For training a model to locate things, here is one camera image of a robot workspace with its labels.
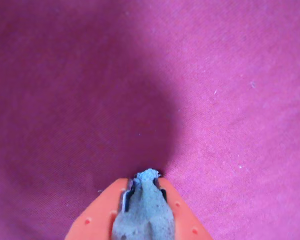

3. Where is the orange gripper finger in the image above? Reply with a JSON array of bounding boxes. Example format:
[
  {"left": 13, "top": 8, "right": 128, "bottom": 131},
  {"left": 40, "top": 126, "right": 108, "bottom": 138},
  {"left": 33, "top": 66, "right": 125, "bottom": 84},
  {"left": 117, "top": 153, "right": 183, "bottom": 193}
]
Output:
[
  {"left": 64, "top": 177, "right": 136, "bottom": 240},
  {"left": 155, "top": 176, "right": 214, "bottom": 240}
]

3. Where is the grey foam cube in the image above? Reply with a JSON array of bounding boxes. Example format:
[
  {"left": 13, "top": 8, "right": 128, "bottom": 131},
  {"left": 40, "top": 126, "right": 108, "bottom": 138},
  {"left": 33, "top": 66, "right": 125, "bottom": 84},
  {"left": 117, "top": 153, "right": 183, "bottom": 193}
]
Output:
[{"left": 110, "top": 168, "right": 177, "bottom": 240}]

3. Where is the maroon trousers cloth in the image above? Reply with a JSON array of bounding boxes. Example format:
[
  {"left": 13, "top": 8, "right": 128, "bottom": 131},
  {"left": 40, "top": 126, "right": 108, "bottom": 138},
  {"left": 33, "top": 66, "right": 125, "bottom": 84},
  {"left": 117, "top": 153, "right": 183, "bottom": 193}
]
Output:
[{"left": 0, "top": 0, "right": 300, "bottom": 240}]

